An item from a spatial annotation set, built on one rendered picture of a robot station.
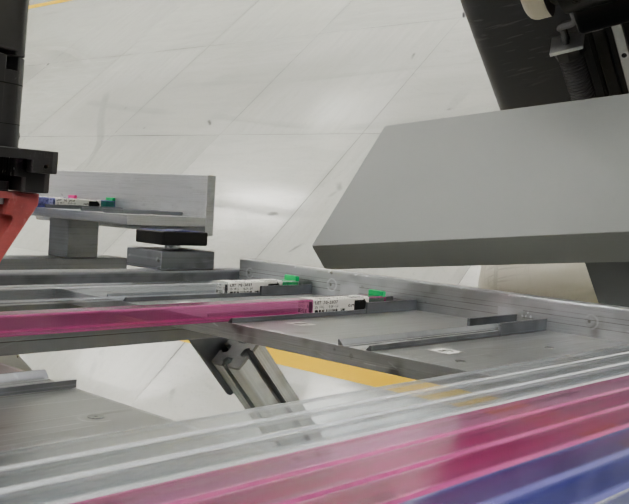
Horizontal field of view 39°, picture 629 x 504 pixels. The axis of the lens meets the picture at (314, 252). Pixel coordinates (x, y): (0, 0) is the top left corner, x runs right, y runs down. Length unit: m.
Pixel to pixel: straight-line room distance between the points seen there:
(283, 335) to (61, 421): 0.24
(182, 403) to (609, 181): 1.24
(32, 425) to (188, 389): 1.69
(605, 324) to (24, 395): 0.40
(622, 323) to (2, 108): 0.41
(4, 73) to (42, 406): 0.28
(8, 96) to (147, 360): 1.63
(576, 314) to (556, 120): 0.48
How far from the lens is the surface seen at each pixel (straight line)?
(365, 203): 1.07
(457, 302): 0.68
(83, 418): 0.31
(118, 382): 2.16
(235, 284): 0.71
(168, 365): 2.10
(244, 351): 0.89
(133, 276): 0.76
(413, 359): 0.47
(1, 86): 0.56
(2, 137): 0.56
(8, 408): 0.33
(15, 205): 0.57
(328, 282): 0.75
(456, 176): 1.05
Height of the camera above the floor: 1.16
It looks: 32 degrees down
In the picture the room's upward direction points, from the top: 29 degrees counter-clockwise
